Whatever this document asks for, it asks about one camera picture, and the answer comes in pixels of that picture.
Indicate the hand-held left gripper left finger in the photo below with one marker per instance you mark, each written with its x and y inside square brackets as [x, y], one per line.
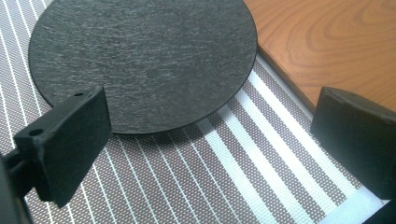
[67, 146]

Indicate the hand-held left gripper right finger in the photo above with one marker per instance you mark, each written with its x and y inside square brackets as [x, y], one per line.
[358, 140]

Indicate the round black slate plate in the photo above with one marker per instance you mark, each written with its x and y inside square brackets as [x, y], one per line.
[146, 59]

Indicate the striped woven placemat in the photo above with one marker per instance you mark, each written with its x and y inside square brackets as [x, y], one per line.
[218, 174]

